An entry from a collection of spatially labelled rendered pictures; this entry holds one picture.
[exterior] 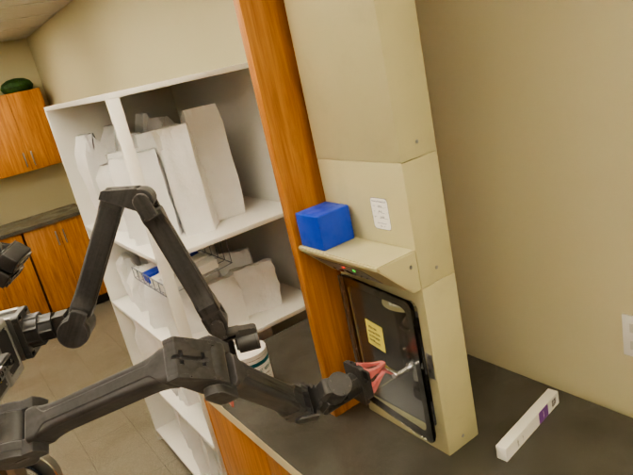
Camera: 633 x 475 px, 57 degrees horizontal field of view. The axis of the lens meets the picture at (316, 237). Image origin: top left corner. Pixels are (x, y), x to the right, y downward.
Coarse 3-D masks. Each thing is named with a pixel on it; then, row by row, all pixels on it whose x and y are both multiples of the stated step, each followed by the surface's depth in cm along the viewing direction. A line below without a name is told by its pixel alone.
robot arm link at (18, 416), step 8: (0, 416) 106; (8, 416) 106; (16, 416) 106; (0, 424) 105; (8, 424) 105; (16, 424) 105; (0, 432) 104; (8, 432) 104; (16, 432) 104; (0, 440) 103; (8, 440) 103
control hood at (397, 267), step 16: (352, 240) 147; (368, 240) 145; (320, 256) 146; (336, 256) 139; (352, 256) 137; (368, 256) 134; (384, 256) 132; (400, 256) 131; (368, 272) 134; (384, 272) 128; (400, 272) 131; (416, 272) 134; (400, 288) 136; (416, 288) 134
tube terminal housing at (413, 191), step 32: (320, 160) 151; (416, 160) 129; (352, 192) 144; (384, 192) 134; (416, 192) 130; (352, 224) 149; (416, 224) 132; (416, 256) 133; (448, 256) 139; (384, 288) 148; (448, 288) 141; (448, 320) 142; (448, 352) 144; (448, 384) 146; (384, 416) 170; (448, 416) 147; (448, 448) 149
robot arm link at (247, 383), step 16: (208, 336) 106; (240, 368) 109; (240, 384) 108; (256, 384) 113; (272, 384) 120; (208, 400) 102; (224, 400) 104; (256, 400) 118; (272, 400) 121; (288, 400) 125; (304, 400) 134; (288, 416) 130
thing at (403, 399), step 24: (360, 288) 153; (360, 312) 158; (384, 312) 146; (408, 312) 137; (360, 336) 162; (384, 336) 150; (408, 336) 140; (384, 360) 155; (408, 360) 144; (384, 384) 159; (408, 384) 148; (384, 408) 164; (408, 408) 152; (432, 432) 146
